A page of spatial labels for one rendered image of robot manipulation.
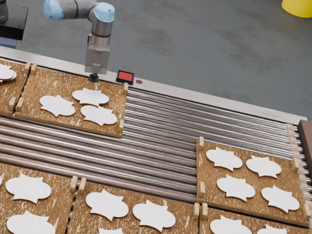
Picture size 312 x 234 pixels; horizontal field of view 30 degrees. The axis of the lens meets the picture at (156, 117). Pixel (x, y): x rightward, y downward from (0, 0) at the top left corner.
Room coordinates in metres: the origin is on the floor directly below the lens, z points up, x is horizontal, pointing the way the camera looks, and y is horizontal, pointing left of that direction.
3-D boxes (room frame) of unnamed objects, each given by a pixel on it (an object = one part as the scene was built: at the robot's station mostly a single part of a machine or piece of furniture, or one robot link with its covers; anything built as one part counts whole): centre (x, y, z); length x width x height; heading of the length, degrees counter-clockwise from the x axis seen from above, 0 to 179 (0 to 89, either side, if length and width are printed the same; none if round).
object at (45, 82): (1.92, 0.33, 0.93); 0.41 x 0.35 x 0.02; 98
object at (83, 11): (2.02, 0.37, 1.28); 0.11 x 0.11 x 0.08; 42
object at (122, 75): (2.21, 0.18, 0.92); 0.06 x 0.06 x 0.01; 7
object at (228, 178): (1.74, -0.41, 0.94); 0.41 x 0.35 x 0.04; 97
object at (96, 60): (1.94, 0.28, 1.13); 0.10 x 0.09 x 0.16; 15
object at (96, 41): (1.95, 0.29, 1.21); 0.08 x 0.08 x 0.05
